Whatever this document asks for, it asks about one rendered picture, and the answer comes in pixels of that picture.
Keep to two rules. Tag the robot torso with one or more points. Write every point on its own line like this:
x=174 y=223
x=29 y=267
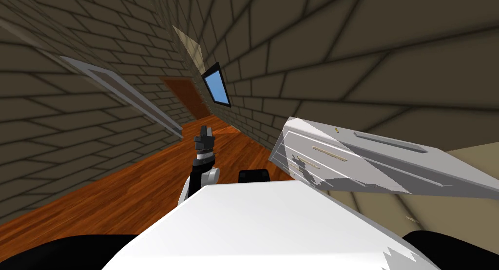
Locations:
x=257 y=223

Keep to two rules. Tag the brown wooden door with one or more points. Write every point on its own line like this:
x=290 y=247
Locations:
x=187 y=98

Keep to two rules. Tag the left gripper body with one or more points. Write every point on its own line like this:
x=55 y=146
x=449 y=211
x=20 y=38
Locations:
x=204 y=144

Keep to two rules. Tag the blue window with black frame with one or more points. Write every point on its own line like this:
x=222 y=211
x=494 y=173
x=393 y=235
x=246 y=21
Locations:
x=218 y=86

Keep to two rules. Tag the white chest of drawers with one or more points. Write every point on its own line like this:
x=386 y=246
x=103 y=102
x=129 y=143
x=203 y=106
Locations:
x=351 y=164

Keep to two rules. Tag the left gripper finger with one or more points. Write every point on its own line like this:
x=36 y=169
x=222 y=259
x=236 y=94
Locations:
x=209 y=132
x=203 y=131

